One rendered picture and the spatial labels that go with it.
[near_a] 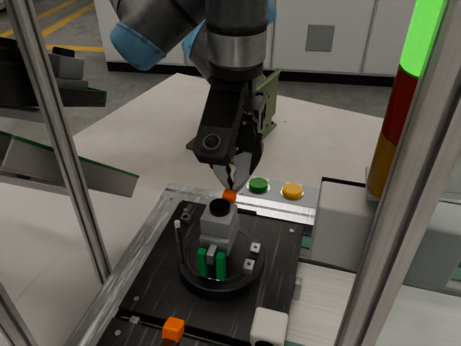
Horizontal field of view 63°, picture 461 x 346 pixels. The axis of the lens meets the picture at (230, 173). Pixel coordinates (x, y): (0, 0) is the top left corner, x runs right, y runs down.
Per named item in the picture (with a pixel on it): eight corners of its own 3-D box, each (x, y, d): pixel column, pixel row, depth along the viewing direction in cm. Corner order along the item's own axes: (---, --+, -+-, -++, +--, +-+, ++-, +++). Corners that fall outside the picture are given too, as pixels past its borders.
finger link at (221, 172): (240, 175, 65) (241, 128, 59) (230, 197, 60) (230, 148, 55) (222, 171, 65) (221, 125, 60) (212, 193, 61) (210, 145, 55)
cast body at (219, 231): (213, 222, 61) (212, 187, 56) (239, 226, 60) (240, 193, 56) (195, 261, 54) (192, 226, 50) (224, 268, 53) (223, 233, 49)
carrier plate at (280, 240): (180, 209, 74) (179, 200, 73) (302, 233, 69) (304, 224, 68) (119, 315, 56) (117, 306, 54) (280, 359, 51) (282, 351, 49)
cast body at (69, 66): (65, 94, 60) (69, 49, 58) (87, 100, 58) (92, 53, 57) (18, 92, 52) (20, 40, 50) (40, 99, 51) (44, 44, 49)
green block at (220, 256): (218, 273, 57) (217, 250, 54) (226, 275, 57) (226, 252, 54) (216, 279, 56) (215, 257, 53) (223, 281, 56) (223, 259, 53)
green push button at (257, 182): (250, 182, 80) (251, 175, 79) (269, 185, 80) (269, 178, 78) (246, 194, 77) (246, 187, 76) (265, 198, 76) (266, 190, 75)
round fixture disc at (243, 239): (195, 224, 68) (194, 215, 67) (272, 239, 65) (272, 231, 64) (163, 287, 57) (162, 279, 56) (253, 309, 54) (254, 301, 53)
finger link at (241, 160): (257, 178, 64) (260, 131, 58) (250, 200, 60) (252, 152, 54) (240, 175, 65) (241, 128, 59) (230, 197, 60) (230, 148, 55)
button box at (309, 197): (245, 195, 85) (245, 174, 81) (340, 213, 80) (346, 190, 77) (237, 216, 80) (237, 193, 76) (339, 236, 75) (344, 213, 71)
